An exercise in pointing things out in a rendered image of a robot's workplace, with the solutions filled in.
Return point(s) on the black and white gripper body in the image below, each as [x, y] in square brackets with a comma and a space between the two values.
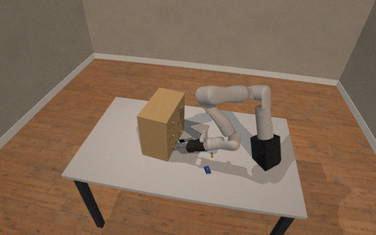
[204, 143]

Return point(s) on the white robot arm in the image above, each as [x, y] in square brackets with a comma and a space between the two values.
[209, 96]

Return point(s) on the brown wooden drawer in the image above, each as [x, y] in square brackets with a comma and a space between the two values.
[171, 122]
[171, 136]
[171, 147]
[179, 120]
[180, 131]
[180, 107]

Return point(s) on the small tan wooden chest of drawers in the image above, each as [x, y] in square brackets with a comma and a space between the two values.
[152, 122]

